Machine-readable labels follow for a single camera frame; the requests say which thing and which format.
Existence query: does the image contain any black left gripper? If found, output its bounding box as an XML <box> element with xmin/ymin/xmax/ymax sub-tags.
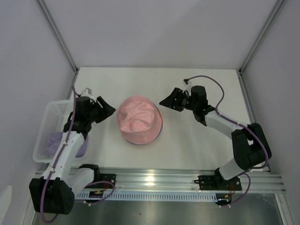
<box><xmin>86</xmin><ymin>96</ymin><xmax>115</xmax><ymax>123</ymax></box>

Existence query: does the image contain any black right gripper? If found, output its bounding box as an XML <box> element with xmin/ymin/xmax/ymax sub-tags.
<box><xmin>159</xmin><ymin>88</ymin><xmax>197</xmax><ymax>112</ymax></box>

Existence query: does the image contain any pink bucket hat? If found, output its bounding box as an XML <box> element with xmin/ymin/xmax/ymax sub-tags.
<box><xmin>117</xmin><ymin>95</ymin><xmax>163</xmax><ymax>145</ymax></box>

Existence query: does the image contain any blue bucket hat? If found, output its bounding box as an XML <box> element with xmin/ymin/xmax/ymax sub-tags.
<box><xmin>127</xmin><ymin>108</ymin><xmax>163</xmax><ymax>145</ymax></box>

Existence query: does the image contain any lavender bucket hat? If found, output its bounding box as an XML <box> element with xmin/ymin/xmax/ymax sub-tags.
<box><xmin>45</xmin><ymin>132</ymin><xmax>89</xmax><ymax>158</ymax></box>

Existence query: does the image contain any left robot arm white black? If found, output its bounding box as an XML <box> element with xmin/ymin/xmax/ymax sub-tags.
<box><xmin>29</xmin><ymin>94</ymin><xmax>116</xmax><ymax>215</ymax></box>

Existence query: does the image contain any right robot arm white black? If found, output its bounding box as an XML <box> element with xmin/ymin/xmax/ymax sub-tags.
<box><xmin>159</xmin><ymin>85</ymin><xmax>272</xmax><ymax>191</ymax></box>

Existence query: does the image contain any white plastic basket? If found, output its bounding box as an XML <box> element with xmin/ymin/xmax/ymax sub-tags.
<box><xmin>32</xmin><ymin>100</ymin><xmax>91</xmax><ymax>164</ymax></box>

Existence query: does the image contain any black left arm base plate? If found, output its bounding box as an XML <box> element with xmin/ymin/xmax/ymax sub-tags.
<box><xmin>93</xmin><ymin>173</ymin><xmax>116</xmax><ymax>189</ymax></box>

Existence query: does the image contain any aluminium mounting rail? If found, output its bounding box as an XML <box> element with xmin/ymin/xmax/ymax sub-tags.
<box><xmin>100</xmin><ymin>168</ymin><xmax>286</xmax><ymax>193</ymax></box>

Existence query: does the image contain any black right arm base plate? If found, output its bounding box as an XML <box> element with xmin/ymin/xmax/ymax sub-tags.
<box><xmin>194</xmin><ymin>175</ymin><xmax>242</xmax><ymax>191</ymax></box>

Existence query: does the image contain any slotted grey cable duct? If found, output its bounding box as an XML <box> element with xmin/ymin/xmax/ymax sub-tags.
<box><xmin>75</xmin><ymin>191</ymin><xmax>217</xmax><ymax>202</ymax></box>

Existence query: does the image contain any left aluminium frame post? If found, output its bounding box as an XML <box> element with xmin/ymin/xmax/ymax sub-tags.
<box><xmin>35</xmin><ymin>0</ymin><xmax>79</xmax><ymax>74</ymax></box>

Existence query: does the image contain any aluminium frame post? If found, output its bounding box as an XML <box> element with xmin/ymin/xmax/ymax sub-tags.
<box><xmin>35</xmin><ymin>0</ymin><xmax>79</xmax><ymax>74</ymax></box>
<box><xmin>239</xmin><ymin>0</ymin><xmax>287</xmax><ymax>76</ymax></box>

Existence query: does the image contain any right aluminium frame post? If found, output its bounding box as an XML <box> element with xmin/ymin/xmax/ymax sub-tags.
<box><xmin>239</xmin><ymin>0</ymin><xmax>287</xmax><ymax>76</ymax></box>

